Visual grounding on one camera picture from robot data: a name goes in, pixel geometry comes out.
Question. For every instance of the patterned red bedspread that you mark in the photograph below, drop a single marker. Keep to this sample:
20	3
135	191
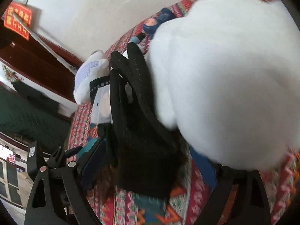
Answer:
191	194

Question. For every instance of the small white purple plush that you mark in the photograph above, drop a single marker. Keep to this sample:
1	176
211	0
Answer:
96	66

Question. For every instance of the blue haired doll figure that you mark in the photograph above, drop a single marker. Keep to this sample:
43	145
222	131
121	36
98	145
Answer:
152	24

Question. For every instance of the red paper sign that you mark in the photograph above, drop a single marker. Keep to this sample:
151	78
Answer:
17	15

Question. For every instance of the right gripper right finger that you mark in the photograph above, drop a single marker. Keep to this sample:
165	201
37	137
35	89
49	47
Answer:
250	205

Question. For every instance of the large white plush toy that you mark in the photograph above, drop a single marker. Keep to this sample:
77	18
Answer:
227	77

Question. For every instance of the teal hair brush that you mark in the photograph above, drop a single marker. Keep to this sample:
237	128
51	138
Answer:
86	148

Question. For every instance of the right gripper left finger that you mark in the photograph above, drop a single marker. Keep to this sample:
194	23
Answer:
58	195

